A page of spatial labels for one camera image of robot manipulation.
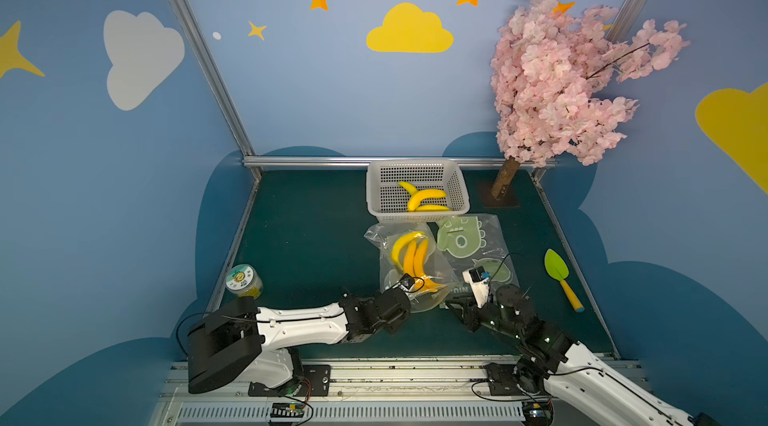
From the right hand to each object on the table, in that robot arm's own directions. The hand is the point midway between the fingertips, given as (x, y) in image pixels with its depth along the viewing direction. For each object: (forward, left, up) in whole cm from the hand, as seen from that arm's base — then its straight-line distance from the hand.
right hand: (454, 296), depth 80 cm
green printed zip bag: (+22, -7, -7) cm, 24 cm away
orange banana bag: (+16, +12, -6) cm, 21 cm away
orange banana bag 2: (+14, +9, -6) cm, 17 cm away
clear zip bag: (+23, +21, -7) cm, 32 cm away
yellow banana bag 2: (+39, +8, -4) cm, 40 cm away
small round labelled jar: (+1, +59, 0) cm, 59 cm away
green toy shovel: (+15, -37, -10) cm, 41 cm away
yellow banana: (+46, +13, -7) cm, 48 cm away
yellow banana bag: (+15, +17, -4) cm, 23 cm away
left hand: (-1, +15, -4) cm, 15 cm away
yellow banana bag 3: (+35, +4, -6) cm, 36 cm away
